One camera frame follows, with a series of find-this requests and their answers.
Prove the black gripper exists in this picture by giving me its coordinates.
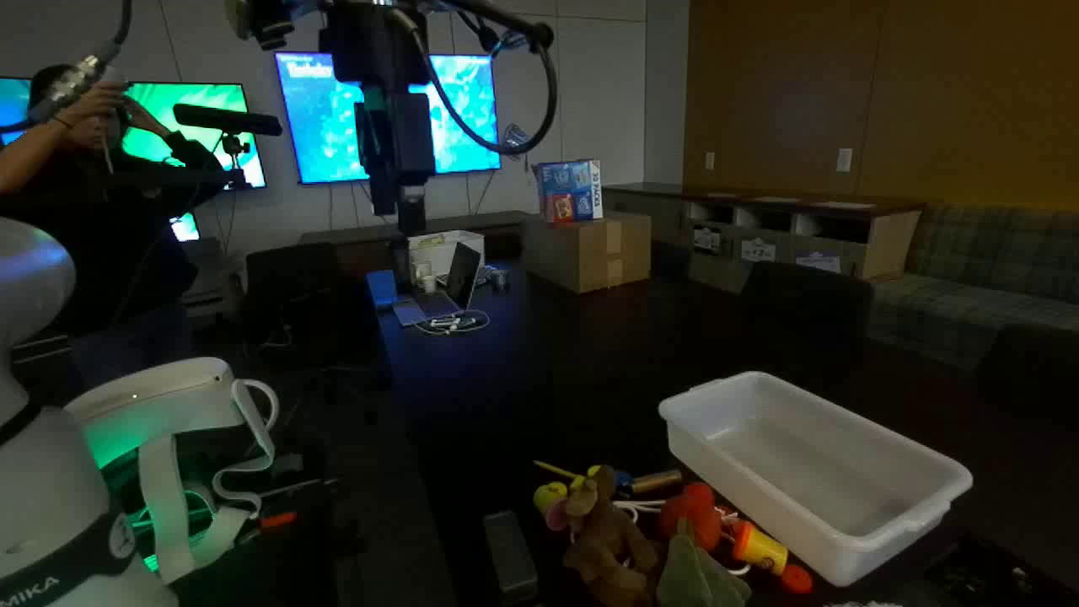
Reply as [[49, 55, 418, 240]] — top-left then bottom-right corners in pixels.
[[352, 86, 439, 236]]

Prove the yellow wooden stick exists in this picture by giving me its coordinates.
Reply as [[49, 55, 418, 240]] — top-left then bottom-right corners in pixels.
[[533, 455, 584, 484]]

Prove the yellow-green soft toy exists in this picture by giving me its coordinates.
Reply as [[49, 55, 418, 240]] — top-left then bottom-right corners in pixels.
[[533, 478, 572, 521]]

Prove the white VR controller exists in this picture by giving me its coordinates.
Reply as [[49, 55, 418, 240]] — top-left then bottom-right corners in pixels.
[[30, 55, 112, 115]]

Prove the wooden handled toy tool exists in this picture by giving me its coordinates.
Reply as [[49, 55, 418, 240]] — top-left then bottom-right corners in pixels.
[[609, 467, 689, 499]]

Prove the orange round toy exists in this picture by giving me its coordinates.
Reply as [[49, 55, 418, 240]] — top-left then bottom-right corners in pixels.
[[656, 483, 723, 547]]

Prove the operator bare forearm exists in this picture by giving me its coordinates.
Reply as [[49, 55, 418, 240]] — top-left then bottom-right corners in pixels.
[[0, 115, 80, 195]]

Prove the operator hand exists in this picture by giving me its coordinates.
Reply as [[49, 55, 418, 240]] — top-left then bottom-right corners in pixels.
[[62, 83, 121, 156]]

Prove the round ringed disc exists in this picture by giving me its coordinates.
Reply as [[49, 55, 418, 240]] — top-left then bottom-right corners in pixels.
[[413, 306, 493, 339]]

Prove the black chair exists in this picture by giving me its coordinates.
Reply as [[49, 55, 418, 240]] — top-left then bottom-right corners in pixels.
[[242, 240, 375, 375], [737, 259, 875, 354], [974, 323, 1079, 422]]

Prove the blue printed package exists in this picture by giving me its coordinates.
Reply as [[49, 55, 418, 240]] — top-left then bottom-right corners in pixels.
[[533, 158, 608, 227]]

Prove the cardboard box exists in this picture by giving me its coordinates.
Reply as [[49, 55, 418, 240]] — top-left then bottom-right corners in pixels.
[[522, 209, 653, 295]]

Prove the small lit monitor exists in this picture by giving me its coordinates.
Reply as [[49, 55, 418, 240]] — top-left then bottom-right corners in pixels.
[[166, 209, 204, 247]]

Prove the white VR headset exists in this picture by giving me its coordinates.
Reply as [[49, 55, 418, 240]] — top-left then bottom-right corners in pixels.
[[62, 354, 284, 587]]

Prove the black rectangular block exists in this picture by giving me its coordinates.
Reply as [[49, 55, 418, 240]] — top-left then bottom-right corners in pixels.
[[482, 508, 541, 600]]

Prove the wooden shelf cabinet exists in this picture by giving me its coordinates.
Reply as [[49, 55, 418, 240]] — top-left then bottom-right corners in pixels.
[[604, 183, 922, 284]]

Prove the white plastic bin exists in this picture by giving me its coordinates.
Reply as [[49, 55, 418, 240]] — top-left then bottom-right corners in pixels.
[[656, 368, 976, 591]]

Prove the plaid sofa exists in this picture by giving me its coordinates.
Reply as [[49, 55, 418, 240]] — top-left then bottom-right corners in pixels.
[[863, 198, 1079, 375]]

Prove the wall screen with blue map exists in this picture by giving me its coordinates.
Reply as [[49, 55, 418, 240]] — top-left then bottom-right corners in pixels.
[[272, 46, 501, 188]]

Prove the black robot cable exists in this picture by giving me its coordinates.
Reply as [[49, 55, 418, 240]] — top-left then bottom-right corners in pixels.
[[421, 6, 559, 158]]

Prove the red-handled tool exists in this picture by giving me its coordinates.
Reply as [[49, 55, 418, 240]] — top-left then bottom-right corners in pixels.
[[230, 508, 304, 541]]

